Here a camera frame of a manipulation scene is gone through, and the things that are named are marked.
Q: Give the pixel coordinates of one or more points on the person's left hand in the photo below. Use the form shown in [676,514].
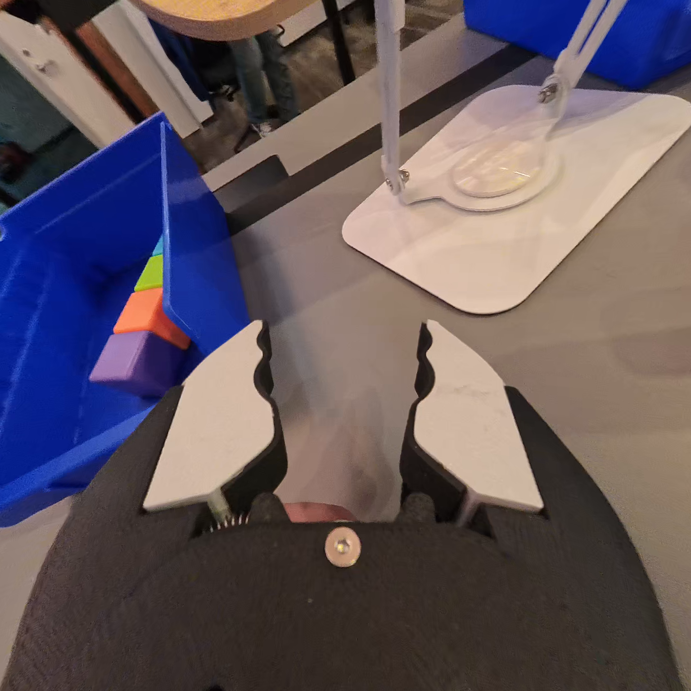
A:
[318,512]

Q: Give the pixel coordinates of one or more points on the green magnetic cube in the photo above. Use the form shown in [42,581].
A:
[151,275]

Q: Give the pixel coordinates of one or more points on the white cabinet panel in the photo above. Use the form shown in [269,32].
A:
[54,86]

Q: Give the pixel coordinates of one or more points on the orange magnetic cube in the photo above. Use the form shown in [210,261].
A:
[143,316]

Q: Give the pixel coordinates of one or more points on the cyan magnetic cube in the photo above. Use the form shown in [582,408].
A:
[158,248]

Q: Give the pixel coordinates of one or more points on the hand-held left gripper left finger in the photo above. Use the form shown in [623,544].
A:
[216,421]

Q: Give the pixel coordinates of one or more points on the black metal frame bar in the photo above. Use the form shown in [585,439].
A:
[340,43]

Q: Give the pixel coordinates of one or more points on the purple magnetic cube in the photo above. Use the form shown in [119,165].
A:
[129,359]

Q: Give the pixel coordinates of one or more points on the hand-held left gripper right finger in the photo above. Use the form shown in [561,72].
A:
[469,426]

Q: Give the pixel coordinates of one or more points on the blue plastic storage bin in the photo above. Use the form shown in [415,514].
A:
[54,243]
[513,32]

